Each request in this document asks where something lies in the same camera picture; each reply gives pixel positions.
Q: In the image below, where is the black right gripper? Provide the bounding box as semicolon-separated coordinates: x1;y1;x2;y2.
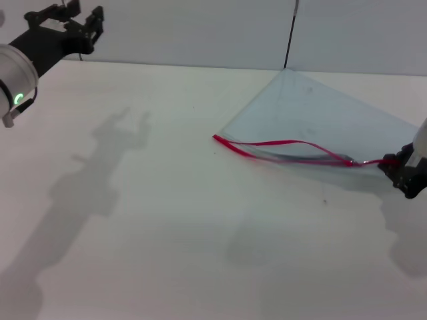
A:
378;142;427;200

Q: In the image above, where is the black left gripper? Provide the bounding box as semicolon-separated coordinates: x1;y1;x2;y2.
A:
8;0;105;80

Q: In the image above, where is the transparent document bag red zipper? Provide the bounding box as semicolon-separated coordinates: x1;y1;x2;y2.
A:
212;68;420;177

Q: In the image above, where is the dark wrist cable with plug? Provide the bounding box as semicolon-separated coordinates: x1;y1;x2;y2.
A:
1;85;39;129

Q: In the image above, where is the thin black hanging cable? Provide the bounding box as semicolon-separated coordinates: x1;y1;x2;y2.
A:
283;0;300;70

